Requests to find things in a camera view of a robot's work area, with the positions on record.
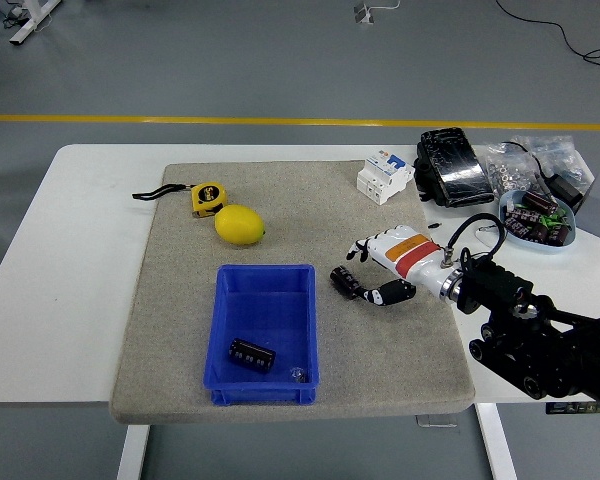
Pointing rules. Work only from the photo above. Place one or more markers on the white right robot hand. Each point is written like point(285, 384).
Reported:
point(410, 257)

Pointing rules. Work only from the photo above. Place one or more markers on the dark cylindrical battery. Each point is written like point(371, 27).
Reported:
point(539, 233)
point(539, 202)
point(345, 282)
point(251, 356)
point(519, 221)
point(559, 236)

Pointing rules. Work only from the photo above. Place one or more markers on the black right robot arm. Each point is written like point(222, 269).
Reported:
point(495, 290)

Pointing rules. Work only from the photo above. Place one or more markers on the blue plastic box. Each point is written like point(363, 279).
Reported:
point(260, 315)

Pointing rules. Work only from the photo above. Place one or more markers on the white circuit breaker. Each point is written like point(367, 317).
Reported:
point(382, 177)

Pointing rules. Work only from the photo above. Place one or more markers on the black glossy device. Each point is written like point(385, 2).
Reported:
point(455, 167)

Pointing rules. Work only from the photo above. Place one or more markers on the light blue bowl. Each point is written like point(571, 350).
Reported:
point(512, 239)

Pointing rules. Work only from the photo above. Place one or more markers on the grey-brown mat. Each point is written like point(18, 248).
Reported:
point(380, 360)

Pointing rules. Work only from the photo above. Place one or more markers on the clear bag of nuts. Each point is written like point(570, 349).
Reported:
point(507, 167)

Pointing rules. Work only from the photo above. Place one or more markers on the green connector pieces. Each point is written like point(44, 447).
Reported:
point(554, 218)

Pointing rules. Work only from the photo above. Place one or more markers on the small clear part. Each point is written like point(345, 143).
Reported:
point(298, 373)

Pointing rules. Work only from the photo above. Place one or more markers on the black power adapter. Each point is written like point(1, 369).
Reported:
point(567, 190)

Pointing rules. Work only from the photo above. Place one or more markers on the yellow lemon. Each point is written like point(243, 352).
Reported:
point(240, 225)

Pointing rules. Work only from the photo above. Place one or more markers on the clear bag of parts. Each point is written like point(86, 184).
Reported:
point(560, 150)

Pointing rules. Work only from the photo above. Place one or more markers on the yellow tape measure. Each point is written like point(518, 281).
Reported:
point(209, 199)

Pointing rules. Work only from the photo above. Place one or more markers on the table control panel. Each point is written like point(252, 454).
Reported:
point(575, 408)

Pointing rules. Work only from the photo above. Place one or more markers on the white table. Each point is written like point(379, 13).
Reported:
point(55, 300)

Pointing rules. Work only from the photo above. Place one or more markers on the clear bracket under table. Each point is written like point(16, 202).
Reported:
point(435, 424)

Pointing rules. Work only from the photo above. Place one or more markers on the white metal frame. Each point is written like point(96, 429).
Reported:
point(27, 25)

